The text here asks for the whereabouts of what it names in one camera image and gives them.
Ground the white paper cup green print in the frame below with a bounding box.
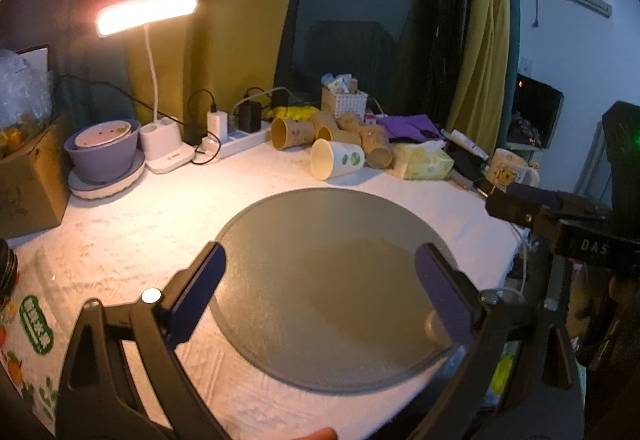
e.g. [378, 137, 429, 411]
[310, 139, 364, 180]

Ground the brown paper cup right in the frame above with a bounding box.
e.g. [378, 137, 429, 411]
[359, 125, 394, 169]

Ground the brown paper cup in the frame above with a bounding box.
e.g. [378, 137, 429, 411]
[359, 125, 394, 169]
[336, 112, 364, 134]
[316, 126, 361, 147]
[271, 117, 316, 151]

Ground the brown paper cup rear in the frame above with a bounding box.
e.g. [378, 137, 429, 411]
[336, 112, 364, 134]

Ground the brown paper cup middle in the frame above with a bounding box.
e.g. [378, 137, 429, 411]
[316, 126, 361, 147]

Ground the brown paper cup left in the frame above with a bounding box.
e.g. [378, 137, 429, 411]
[271, 117, 316, 151]

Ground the bare fingertip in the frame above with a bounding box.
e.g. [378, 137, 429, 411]
[296, 427, 337, 440]

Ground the cream cartoon mug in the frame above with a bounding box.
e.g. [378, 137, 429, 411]
[486, 149, 540, 191]

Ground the black monitor screen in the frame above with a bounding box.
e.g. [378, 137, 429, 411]
[506, 74, 564, 149]

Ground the white textured tablecloth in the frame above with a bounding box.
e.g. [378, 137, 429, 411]
[1, 145, 520, 439]

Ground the yellow curtain right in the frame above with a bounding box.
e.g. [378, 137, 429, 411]
[447, 0, 510, 153]

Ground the yellow curtain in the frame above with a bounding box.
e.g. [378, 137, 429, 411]
[447, 0, 510, 153]
[125, 0, 290, 142]

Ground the yellow tissue pack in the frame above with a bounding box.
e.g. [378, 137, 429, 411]
[390, 140, 454, 180]

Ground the round grey mat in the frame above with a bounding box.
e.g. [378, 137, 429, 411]
[209, 188, 450, 394]

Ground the purple cloth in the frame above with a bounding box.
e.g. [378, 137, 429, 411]
[378, 114, 444, 142]

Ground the white plate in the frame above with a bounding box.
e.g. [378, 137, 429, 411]
[66, 147, 148, 201]

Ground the purple bowl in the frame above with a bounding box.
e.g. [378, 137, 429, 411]
[64, 119, 141, 185]

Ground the cardboard box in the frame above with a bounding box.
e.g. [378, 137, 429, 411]
[0, 112, 73, 239]

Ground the white desk lamp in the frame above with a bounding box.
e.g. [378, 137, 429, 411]
[96, 0, 198, 175]

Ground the pink inner bowl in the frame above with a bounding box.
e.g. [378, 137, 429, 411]
[74, 121, 132, 149]

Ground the white woven basket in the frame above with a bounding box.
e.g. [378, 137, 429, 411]
[321, 87, 368, 119]

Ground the white power strip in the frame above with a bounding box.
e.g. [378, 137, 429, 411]
[198, 122, 271, 160]

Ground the white charger plug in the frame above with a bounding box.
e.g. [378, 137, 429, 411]
[206, 110, 229, 143]

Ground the yellow rubber glove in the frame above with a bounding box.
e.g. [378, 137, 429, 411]
[265, 106, 319, 121]

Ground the black power adapter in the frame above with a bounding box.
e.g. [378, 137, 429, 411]
[238, 100, 262, 134]

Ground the clear plastic bag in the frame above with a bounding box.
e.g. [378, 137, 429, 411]
[1, 49, 52, 159]

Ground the yellow curtain left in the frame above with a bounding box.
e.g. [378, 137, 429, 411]
[125, 0, 290, 142]

